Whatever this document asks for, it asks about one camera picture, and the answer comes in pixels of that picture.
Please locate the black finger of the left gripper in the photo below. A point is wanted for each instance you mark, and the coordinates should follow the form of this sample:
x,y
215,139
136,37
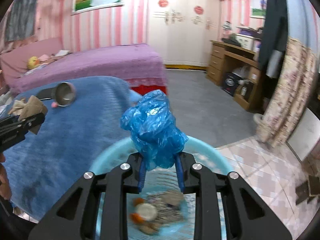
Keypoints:
x,y
13,131

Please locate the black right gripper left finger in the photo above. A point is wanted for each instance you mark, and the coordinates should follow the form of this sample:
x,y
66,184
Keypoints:
x,y
95,206

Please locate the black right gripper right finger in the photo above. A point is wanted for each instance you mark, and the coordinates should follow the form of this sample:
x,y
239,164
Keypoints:
x,y
226,202

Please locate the silver foil snack bag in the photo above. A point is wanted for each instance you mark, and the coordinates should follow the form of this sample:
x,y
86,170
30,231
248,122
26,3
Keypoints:
x,y
168,205

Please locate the blue plastic bag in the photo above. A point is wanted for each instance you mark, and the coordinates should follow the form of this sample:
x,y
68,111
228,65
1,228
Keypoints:
x,y
153,130

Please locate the cardboard tube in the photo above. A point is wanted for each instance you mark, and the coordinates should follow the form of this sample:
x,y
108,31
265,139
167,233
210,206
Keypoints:
x,y
24,109

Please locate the person's left hand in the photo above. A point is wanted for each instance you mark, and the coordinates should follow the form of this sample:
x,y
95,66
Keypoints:
x,y
5,189

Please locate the pink steel-lined mug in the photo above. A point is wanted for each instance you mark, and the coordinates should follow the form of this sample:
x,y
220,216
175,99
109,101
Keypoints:
x,y
64,94

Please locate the small dark wooden stool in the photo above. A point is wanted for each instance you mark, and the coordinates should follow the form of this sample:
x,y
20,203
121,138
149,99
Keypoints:
x,y
308,190

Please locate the pink sofa headboard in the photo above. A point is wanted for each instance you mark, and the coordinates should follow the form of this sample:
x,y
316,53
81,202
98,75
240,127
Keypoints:
x,y
14,63

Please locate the blue fuzzy blanket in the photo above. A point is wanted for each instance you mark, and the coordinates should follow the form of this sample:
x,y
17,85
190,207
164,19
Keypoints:
x,y
45,165

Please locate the yellow duck plush toy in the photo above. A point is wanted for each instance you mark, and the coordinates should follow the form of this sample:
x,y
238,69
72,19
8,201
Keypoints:
x,y
33,63

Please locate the light blue plastic basket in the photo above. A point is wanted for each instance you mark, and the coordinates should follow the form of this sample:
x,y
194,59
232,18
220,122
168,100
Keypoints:
x,y
159,180

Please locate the black cardboard box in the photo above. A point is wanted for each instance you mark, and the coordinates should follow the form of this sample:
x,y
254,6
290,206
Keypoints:
x,y
230,83

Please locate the purple dotted bedspread bed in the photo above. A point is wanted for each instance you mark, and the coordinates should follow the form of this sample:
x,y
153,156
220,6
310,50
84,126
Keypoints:
x,y
137,64

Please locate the floral beige curtain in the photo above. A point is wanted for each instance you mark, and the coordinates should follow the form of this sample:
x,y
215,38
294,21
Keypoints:
x,y
290,96

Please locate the wooden desk with drawers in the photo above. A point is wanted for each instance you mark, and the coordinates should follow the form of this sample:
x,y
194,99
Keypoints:
x,y
240,61

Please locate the dark green hanging coat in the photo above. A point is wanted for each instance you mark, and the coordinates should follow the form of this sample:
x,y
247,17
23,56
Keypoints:
x,y
275,31

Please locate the white decorated wardrobe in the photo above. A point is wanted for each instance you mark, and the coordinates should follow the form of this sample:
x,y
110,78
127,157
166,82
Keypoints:
x,y
181,31

